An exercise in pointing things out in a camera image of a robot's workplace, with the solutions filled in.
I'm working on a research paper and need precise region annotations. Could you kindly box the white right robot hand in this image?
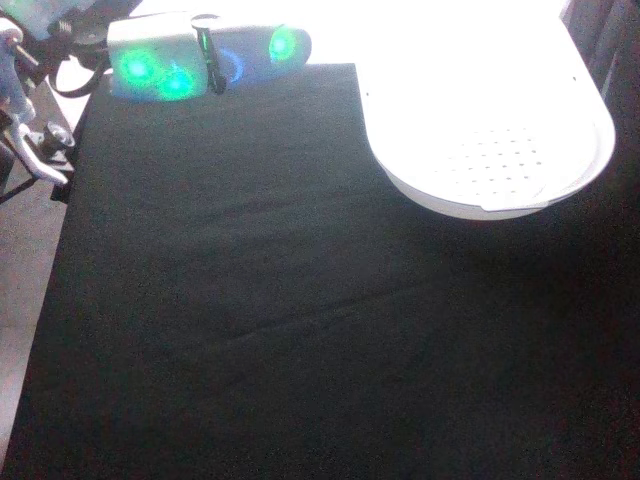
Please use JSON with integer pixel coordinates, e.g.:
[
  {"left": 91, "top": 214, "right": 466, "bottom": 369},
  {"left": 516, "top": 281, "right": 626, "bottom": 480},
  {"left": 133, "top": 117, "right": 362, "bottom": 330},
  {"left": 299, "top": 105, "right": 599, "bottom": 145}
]
[{"left": 0, "top": 0, "right": 96, "bottom": 188}]

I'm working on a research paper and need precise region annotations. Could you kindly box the white perforated plastic tray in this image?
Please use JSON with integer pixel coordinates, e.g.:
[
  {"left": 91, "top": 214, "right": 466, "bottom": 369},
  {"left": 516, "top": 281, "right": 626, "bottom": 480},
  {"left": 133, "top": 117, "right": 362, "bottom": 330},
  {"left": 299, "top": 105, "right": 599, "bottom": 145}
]
[{"left": 357, "top": 0, "right": 617, "bottom": 222}]

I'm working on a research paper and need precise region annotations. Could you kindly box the black table cloth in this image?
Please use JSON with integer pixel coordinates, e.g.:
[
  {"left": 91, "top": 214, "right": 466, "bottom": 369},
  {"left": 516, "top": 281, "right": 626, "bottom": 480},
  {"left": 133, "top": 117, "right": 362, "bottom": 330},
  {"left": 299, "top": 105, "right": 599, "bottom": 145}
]
[{"left": 0, "top": 62, "right": 640, "bottom": 480}]

